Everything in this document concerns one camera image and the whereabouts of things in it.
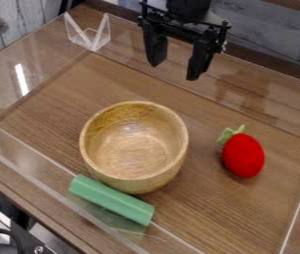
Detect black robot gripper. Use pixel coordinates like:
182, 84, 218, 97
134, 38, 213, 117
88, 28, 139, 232
138, 0, 230, 80

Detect red felt strawberry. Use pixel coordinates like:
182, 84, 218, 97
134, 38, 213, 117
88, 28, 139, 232
217, 124, 265, 179

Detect wooden bowl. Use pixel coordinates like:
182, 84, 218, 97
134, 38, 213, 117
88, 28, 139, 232
78, 100, 190, 194

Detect clear acrylic tray walls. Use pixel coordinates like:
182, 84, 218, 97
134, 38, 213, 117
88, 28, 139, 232
0, 16, 300, 254

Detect green rectangular block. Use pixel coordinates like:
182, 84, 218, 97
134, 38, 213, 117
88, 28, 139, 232
68, 175, 155, 226

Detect black equipment bottom left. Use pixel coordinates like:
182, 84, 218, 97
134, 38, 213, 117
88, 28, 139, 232
0, 217, 58, 254

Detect clear acrylic corner bracket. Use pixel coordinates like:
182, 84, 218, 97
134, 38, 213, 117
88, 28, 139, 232
64, 13, 111, 52

